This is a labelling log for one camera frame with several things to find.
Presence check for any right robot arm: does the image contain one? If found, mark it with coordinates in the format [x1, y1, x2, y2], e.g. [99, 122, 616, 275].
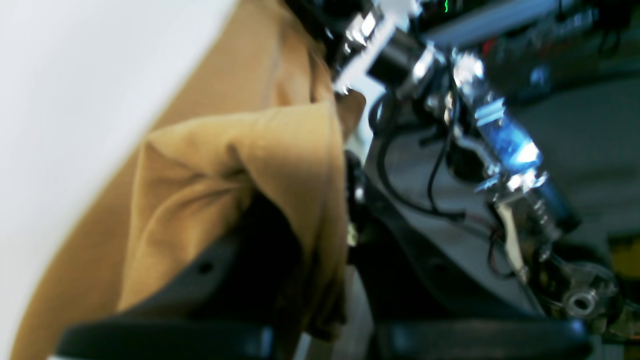
[286, 0, 639, 342]

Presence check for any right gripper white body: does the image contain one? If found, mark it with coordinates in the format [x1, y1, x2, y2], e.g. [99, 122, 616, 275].
[333, 0, 426, 96]

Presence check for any brown T-shirt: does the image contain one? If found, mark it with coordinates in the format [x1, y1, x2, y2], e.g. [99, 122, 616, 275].
[9, 0, 366, 360]

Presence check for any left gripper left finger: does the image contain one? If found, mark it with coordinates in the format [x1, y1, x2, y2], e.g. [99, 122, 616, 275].
[54, 230, 275, 360]

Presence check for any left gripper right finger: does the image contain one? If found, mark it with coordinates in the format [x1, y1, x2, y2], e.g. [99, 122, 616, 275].
[345, 151, 593, 360]

